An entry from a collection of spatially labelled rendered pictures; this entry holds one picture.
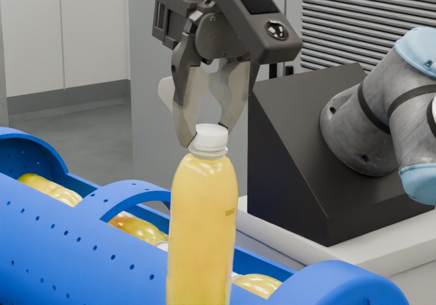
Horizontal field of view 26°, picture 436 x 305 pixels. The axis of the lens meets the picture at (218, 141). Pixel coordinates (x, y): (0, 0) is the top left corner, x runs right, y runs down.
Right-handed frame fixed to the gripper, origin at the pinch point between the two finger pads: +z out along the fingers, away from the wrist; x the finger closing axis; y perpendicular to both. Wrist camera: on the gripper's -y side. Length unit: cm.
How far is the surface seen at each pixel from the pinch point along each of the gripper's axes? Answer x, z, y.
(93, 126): -231, 204, 427
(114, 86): -275, 199, 478
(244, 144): -157, 102, 183
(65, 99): -236, 204, 477
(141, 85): -157, 105, 258
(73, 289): -1.4, 35.4, 27.9
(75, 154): -194, 198, 381
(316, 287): -15.2, 19.5, -4.6
